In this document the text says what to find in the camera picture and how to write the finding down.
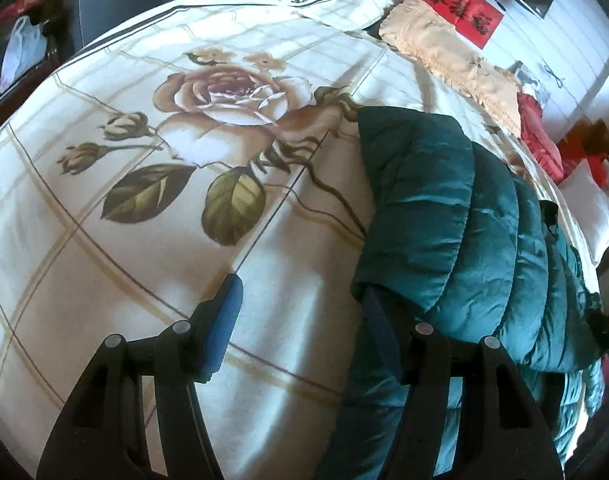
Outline green quilted down jacket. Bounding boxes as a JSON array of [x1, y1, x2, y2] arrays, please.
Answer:
[[315, 106, 604, 479]]

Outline white square pillow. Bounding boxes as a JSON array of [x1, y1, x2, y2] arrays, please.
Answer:
[[559, 159, 609, 266]]

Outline red heart-shaped cushion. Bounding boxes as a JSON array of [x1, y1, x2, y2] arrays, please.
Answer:
[[517, 92, 565, 184]]

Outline floral cream bed quilt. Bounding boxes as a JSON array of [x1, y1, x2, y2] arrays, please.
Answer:
[[0, 0, 601, 479]]

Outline framed photo on headboard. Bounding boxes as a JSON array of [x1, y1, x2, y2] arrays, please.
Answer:
[[508, 61, 551, 108]]

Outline white plastic bag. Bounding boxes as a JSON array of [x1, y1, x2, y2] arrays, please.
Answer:
[[0, 15, 47, 93]]

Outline yellow ruffled pillow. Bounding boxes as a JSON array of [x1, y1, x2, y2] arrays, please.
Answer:
[[379, 0, 521, 136]]

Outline scissors hanging on wall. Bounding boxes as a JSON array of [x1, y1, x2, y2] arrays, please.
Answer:
[[542, 62, 565, 89]]

